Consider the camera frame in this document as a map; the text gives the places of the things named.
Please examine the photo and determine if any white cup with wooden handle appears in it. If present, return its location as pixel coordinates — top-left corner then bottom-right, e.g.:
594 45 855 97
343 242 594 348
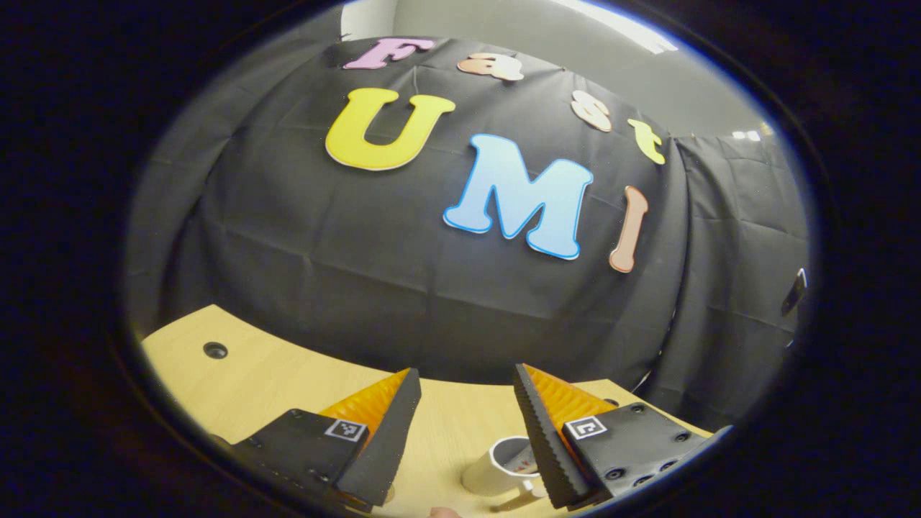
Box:
460 435 549 499

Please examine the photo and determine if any light wooden desktop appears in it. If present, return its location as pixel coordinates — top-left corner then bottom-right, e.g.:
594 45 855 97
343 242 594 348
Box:
140 304 713 518

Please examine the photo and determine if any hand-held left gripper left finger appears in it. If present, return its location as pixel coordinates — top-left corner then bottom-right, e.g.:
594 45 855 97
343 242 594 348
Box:
230 368 423 513

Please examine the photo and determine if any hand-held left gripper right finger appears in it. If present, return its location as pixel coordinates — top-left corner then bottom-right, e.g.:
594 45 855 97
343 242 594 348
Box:
512 363 733 510

